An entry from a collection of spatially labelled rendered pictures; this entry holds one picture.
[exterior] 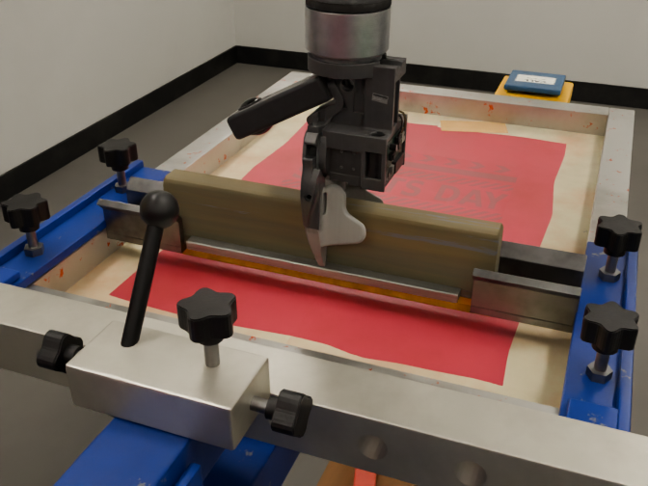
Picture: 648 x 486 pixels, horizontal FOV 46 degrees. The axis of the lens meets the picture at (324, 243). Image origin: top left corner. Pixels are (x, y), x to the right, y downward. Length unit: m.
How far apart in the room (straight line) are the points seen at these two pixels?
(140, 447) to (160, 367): 0.05
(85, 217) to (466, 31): 3.77
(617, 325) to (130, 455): 0.36
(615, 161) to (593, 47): 3.37
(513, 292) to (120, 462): 0.39
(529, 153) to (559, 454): 0.72
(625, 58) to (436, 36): 1.03
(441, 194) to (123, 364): 0.60
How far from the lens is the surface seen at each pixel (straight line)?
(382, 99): 0.69
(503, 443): 0.52
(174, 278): 0.85
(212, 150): 1.08
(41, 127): 3.54
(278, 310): 0.78
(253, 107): 0.74
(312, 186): 0.71
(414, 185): 1.05
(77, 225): 0.88
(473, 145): 1.19
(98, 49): 3.82
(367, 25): 0.67
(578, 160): 1.18
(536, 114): 1.28
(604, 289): 0.77
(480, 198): 1.03
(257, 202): 0.78
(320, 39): 0.67
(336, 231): 0.74
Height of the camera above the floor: 1.40
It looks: 29 degrees down
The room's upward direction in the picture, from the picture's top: straight up
